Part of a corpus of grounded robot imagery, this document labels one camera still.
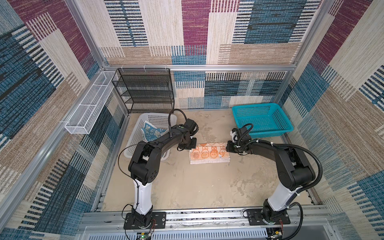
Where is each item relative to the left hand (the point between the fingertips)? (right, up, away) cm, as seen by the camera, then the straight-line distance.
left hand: (192, 145), depth 94 cm
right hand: (+22, -3, +2) cm, 22 cm away
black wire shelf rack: (-35, +38, +16) cm, 54 cm away
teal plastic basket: (+56, +16, +20) cm, 62 cm away
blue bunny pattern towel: (-29, +8, +11) cm, 32 cm away
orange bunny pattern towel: (+10, -5, +1) cm, 12 cm away
